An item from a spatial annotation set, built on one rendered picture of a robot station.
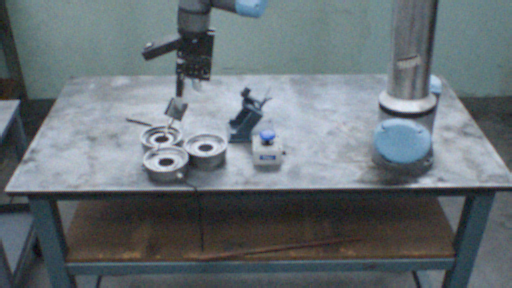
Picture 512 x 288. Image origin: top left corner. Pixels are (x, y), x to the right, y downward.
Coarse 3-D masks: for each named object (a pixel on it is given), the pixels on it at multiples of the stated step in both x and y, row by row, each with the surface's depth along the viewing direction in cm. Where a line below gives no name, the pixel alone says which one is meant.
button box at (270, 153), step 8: (256, 136) 139; (280, 136) 139; (256, 144) 136; (264, 144) 135; (272, 144) 136; (280, 144) 136; (256, 152) 134; (264, 152) 134; (272, 152) 134; (280, 152) 134; (256, 160) 135; (264, 160) 135; (272, 160) 135; (280, 160) 135
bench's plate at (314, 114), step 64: (64, 128) 151; (128, 128) 151; (192, 128) 151; (320, 128) 151; (448, 128) 151; (64, 192) 128; (128, 192) 128; (192, 192) 129; (256, 192) 129; (320, 192) 130; (384, 192) 130
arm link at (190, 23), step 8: (184, 16) 120; (192, 16) 120; (200, 16) 120; (208, 16) 122; (184, 24) 121; (192, 24) 121; (200, 24) 121; (208, 24) 123; (192, 32) 122; (200, 32) 123
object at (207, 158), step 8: (192, 136) 140; (200, 136) 141; (208, 136) 141; (216, 136) 140; (184, 144) 136; (200, 144) 139; (208, 144) 139; (224, 144) 138; (200, 152) 136; (208, 152) 136; (224, 152) 135; (192, 160) 134; (200, 160) 133; (208, 160) 133; (216, 160) 134
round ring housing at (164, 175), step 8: (152, 152) 134; (160, 152) 135; (168, 152) 136; (176, 152) 135; (184, 152) 134; (144, 160) 131; (160, 160) 133; (168, 160) 134; (176, 160) 133; (184, 160) 133; (144, 168) 131; (152, 168) 128; (160, 168) 130; (168, 168) 130; (176, 168) 128; (184, 168) 130; (152, 176) 129; (160, 176) 128; (168, 176) 128; (176, 176) 129
